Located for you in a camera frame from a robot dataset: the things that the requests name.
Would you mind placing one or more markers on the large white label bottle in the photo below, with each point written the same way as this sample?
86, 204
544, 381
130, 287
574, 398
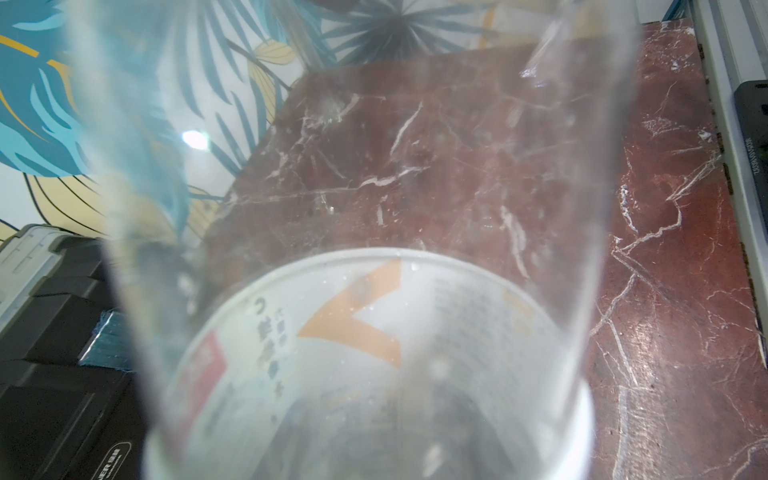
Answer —
358, 239

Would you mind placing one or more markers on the black plastic toolbox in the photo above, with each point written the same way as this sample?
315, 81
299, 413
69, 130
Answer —
69, 400

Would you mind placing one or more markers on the aluminium front rail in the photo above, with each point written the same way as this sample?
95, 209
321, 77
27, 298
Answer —
733, 36

